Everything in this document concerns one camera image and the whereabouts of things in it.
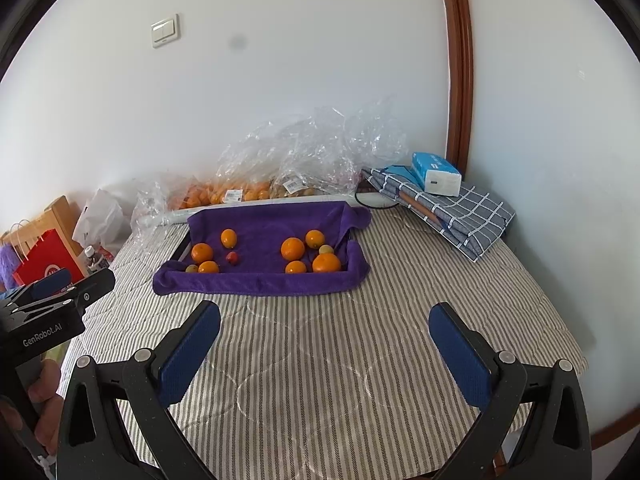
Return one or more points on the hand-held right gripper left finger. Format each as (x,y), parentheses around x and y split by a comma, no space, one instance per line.
(187,355)

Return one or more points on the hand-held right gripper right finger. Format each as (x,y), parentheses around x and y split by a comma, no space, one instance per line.
(462,355)

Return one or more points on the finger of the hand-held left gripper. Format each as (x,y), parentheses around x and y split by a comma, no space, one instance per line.
(52,282)
(92,290)

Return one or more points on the black tray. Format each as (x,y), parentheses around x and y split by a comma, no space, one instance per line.
(181,247)

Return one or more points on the small red fruit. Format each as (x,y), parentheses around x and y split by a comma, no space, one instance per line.
(232,258)

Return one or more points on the large orange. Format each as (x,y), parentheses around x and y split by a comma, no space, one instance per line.
(326,263)
(292,248)

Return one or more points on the purple towel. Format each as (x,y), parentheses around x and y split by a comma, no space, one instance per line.
(265,225)

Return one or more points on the small orange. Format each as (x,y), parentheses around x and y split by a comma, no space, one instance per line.
(315,238)

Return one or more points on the person's left hand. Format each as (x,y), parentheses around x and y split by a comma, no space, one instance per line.
(47,405)

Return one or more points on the red paper bag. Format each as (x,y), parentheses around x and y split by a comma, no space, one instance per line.
(47,257)

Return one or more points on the brown drink bottle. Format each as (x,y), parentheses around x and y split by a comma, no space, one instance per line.
(91,259)

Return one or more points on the red and white plastic bag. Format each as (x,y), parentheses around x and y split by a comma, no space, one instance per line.
(106,252)

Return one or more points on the purple fluffy thing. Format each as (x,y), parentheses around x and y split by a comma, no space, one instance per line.
(6,265)

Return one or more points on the white tray box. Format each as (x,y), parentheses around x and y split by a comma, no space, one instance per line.
(167,219)

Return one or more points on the empty clear plastic bag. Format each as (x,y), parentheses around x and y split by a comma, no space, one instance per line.
(147,200)

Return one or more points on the folded grey plaid cloth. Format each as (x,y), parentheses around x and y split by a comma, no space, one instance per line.
(470,220)

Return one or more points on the clear bag of small oranges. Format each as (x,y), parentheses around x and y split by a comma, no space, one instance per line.
(220,192)

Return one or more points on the blue and white tissue pack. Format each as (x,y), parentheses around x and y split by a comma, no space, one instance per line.
(436,174)

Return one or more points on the clear bag of longans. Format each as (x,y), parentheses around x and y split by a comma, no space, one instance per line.
(297,187)

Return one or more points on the white wall light switch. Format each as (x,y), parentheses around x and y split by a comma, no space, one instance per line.
(164,30)

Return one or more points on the brown wooden door frame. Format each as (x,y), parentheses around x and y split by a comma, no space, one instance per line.
(457,60)

